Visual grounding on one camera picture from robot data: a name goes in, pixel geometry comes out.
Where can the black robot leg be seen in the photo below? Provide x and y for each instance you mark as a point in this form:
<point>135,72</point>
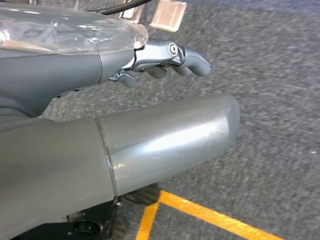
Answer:
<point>87,227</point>

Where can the clear plastic film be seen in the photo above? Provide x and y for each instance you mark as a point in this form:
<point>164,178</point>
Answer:
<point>75,31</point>

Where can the silver floor socket plate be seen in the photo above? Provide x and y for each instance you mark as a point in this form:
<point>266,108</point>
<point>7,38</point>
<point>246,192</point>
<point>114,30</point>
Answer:
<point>168,15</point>
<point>131,15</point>

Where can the yellow floor tape square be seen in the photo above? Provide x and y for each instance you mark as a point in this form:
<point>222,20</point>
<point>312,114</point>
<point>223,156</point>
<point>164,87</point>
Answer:
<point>212,217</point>

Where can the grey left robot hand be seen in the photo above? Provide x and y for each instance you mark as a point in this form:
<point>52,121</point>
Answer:
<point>162,142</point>

